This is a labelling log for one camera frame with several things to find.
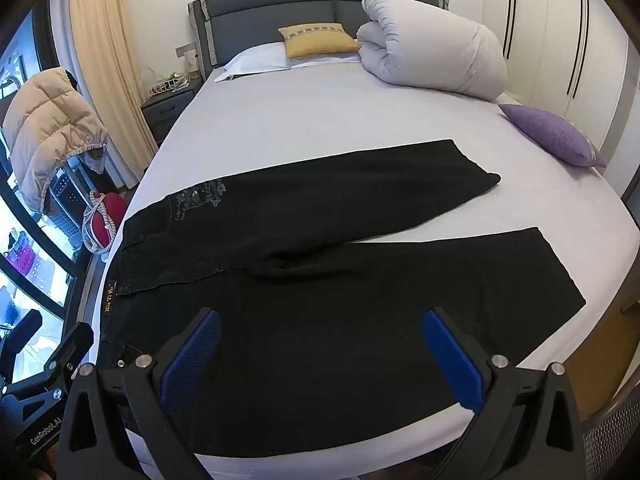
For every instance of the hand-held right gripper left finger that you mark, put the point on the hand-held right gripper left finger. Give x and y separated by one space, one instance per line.
192 360

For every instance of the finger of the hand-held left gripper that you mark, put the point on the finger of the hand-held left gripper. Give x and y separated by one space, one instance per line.
72 347
17 335

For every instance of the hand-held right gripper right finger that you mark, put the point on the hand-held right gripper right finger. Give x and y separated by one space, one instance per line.
450 360

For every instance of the black pants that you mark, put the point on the black pants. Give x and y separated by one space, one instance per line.
325 210

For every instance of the black framed window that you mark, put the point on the black framed window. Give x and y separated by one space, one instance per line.
30 270

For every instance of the grey mesh basket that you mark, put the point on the grey mesh basket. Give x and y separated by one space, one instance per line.
612 435

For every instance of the beige puffer jacket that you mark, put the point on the beige puffer jacket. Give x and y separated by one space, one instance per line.
45 125

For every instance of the purple cushion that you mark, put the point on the purple cushion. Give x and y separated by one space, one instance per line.
555 132

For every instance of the dark grey nightstand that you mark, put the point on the dark grey nightstand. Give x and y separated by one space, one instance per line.
167 110

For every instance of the bed with white sheet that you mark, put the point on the bed with white sheet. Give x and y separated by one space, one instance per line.
300 110

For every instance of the beige curtain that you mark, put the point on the beige curtain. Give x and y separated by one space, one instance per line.
107 50

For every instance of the white pillow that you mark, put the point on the white pillow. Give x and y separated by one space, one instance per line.
255 60

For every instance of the rolled white duvet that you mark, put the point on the rolled white duvet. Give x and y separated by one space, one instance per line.
430 45

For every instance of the yellow cushion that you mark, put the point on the yellow cushion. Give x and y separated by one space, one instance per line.
317 41

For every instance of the dark grey padded headboard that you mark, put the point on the dark grey padded headboard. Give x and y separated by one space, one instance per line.
270 5

